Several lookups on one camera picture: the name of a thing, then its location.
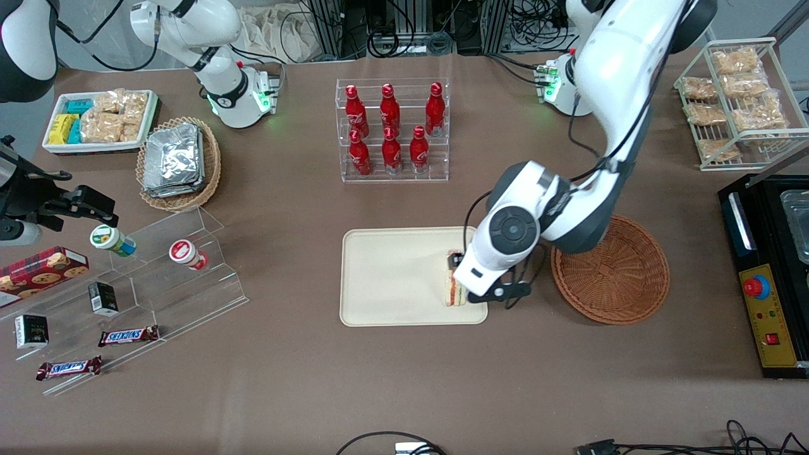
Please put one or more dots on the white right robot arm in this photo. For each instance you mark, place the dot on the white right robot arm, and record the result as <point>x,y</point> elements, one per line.
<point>221,88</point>

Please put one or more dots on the red cola bottle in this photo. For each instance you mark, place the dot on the red cola bottle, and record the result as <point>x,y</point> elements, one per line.
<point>360,158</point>
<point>435,114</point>
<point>356,114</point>
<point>392,155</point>
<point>390,110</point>
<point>419,153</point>

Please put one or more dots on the round brown wicker basket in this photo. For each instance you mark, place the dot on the round brown wicker basket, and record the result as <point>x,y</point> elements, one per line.
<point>619,278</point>

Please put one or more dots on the triangular sandwich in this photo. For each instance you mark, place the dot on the triangular sandwich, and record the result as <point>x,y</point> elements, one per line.
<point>455,296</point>

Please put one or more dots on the aluminium frame post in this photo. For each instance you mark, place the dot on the aluminium frame post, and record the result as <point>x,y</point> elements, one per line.
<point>496,25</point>
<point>325,28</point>

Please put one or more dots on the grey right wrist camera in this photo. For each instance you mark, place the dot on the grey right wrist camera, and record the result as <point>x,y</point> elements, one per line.
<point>19,232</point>

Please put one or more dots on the oval wicker basket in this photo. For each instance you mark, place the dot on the oval wicker basket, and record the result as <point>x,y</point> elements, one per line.
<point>212,164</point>

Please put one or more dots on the yellow snack packet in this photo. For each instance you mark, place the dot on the yellow snack packet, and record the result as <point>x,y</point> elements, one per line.
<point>62,128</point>

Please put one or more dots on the clear plastic container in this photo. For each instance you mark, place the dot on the clear plastic container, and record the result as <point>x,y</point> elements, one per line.
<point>797,227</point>

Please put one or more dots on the silver foil packet stack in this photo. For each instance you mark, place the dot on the silver foil packet stack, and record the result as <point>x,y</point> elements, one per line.
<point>174,158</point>

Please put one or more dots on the yellow control panel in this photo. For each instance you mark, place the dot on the yellow control panel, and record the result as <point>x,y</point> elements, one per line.
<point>771,316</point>

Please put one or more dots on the red lid yogurt cup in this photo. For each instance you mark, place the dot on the red lid yogurt cup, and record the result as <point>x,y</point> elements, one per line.
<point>185,253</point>

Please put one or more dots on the black control box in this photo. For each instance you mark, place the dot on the black control box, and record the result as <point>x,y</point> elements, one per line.
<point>768,227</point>

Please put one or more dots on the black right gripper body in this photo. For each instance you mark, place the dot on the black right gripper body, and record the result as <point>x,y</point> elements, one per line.
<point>39,203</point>

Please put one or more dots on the green lid yogurt cup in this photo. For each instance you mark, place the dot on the green lid yogurt cup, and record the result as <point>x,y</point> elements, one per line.
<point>110,240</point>

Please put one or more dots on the white rectangular snack bin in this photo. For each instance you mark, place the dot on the white rectangular snack bin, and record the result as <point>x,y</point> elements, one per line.
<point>95,148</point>

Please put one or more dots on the clear acrylic bottle rack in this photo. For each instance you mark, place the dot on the clear acrylic bottle rack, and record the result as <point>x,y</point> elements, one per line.
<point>404,178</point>

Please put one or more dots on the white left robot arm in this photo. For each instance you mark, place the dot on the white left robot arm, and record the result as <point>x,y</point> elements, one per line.
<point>619,63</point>

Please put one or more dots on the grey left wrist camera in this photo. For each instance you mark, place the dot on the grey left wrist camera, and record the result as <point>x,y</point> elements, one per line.
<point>509,292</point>

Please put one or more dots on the clear bag rice crackers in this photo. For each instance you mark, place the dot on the clear bag rice crackers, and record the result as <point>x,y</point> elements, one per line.
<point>131,133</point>
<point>136,107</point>
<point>109,101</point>
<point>101,127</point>

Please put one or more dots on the white plug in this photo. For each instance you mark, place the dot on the white plug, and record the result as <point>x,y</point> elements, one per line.
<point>411,448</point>

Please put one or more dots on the red cookie box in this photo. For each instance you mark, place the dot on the red cookie box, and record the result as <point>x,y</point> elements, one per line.
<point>38,275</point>

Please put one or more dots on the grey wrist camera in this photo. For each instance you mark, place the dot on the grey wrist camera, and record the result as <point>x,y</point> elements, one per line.
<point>19,232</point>
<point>509,292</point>

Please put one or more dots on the beige rectangular serving tray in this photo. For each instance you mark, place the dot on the beige rectangular serving tray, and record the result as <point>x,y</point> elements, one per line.
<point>392,278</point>

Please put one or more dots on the beige cloth bag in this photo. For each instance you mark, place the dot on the beige cloth bag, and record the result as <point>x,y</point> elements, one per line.
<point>265,35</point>

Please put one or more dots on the snickers chocolate bar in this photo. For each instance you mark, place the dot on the snickers chocolate bar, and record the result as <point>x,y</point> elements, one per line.
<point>128,335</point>
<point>68,368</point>

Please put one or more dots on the red emergency stop button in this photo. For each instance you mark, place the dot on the red emergency stop button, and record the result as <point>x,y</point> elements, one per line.
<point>756,287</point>

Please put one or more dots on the teal snack packet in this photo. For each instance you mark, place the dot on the teal snack packet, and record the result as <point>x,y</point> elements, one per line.
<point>75,133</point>
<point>80,106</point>

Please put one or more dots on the clear acrylic step display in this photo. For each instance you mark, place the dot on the clear acrylic step display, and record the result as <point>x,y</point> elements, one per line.
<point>189,297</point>

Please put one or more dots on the small black carton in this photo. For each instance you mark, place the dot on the small black carton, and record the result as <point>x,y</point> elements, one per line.
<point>103,299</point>
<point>31,332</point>

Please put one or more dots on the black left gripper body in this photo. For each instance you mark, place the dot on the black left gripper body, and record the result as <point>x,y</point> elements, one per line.
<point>454,260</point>

